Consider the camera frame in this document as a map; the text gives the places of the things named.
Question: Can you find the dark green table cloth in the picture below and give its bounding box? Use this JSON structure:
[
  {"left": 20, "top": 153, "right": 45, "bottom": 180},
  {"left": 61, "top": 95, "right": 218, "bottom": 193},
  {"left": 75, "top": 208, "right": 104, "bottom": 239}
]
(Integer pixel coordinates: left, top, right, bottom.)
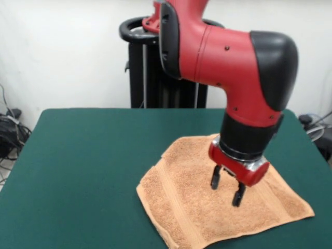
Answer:
[{"left": 0, "top": 108, "right": 332, "bottom": 249}]

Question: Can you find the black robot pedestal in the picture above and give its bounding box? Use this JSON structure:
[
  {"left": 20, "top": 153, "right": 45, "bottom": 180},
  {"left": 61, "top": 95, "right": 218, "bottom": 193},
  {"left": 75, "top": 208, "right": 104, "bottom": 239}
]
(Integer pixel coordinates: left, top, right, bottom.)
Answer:
[{"left": 119, "top": 17, "right": 226, "bottom": 109}]

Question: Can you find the orange-brown terry towel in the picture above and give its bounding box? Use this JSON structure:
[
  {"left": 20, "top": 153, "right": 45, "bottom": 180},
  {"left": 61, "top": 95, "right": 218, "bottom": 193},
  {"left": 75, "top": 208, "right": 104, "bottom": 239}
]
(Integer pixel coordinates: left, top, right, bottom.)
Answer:
[{"left": 136, "top": 133, "right": 316, "bottom": 249}]

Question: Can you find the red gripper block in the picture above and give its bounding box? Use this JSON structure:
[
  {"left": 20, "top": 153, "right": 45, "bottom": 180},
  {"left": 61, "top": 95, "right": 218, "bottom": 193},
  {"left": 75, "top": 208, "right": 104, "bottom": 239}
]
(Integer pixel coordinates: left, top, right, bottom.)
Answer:
[{"left": 209, "top": 142, "right": 270, "bottom": 208}]

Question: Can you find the black cable bundle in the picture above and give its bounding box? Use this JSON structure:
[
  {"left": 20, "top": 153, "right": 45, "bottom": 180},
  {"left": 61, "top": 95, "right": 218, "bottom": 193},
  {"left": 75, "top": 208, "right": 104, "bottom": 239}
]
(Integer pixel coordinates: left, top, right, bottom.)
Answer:
[{"left": 0, "top": 82, "right": 32, "bottom": 185}]

